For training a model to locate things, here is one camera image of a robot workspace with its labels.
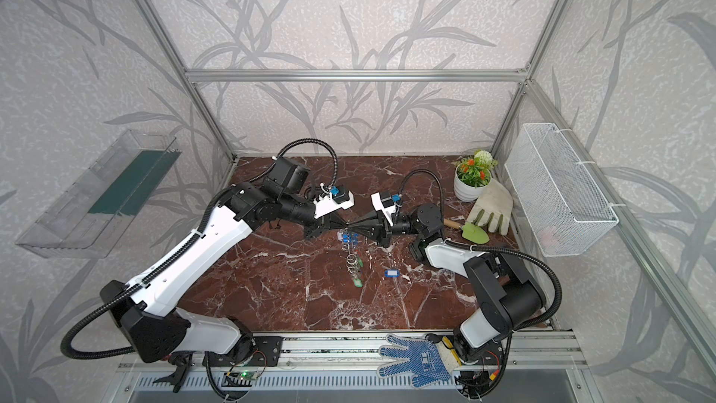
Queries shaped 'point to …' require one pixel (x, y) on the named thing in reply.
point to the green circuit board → (244, 374)
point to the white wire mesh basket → (555, 200)
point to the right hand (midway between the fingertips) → (352, 221)
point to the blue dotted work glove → (429, 362)
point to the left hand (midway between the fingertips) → (347, 215)
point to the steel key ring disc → (353, 260)
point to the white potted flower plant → (472, 174)
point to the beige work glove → (496, 200)
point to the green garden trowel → (469, 230)
